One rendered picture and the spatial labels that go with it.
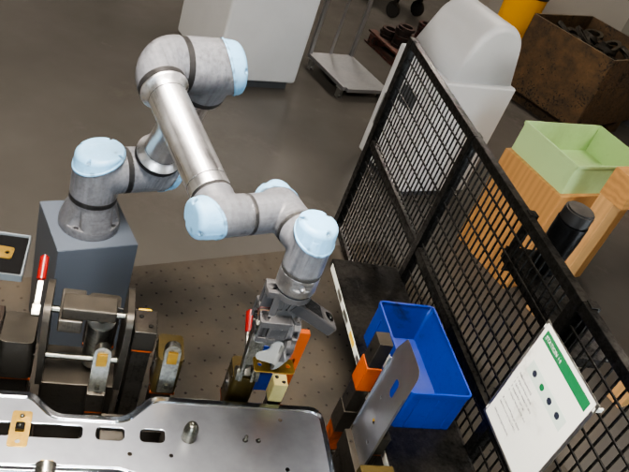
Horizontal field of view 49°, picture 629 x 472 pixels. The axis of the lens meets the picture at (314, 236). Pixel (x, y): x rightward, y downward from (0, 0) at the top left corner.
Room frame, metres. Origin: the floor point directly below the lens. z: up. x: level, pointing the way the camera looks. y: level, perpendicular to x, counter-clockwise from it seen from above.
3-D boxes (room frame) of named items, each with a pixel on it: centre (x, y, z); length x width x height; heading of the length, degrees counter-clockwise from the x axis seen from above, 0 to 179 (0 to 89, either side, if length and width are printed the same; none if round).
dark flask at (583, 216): (1.44, -0.54, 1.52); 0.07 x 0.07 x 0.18
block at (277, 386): (1.13, -0.05, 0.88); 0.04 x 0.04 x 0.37; 23
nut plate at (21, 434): (0.81, 0.40, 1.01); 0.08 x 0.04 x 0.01; 22
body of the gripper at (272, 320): (0.97, 0.01, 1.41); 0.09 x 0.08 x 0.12; 113
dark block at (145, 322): (1.09, 0.28, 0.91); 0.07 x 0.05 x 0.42; 23
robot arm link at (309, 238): (0.98, 0.00, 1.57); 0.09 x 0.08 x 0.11; 44
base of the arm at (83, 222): (1.36, 0.55, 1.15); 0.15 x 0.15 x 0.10
